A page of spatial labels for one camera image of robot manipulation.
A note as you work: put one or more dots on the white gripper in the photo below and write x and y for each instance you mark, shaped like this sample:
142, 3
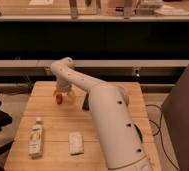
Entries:
64, 86

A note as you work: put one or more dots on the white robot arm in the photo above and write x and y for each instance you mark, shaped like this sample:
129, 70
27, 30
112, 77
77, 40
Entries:
108, 105

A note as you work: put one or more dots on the black rectangular bar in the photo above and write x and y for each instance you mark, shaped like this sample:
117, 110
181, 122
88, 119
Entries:
85, 103

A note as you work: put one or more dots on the white plastic bottle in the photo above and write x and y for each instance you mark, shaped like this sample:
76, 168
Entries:
35, 147

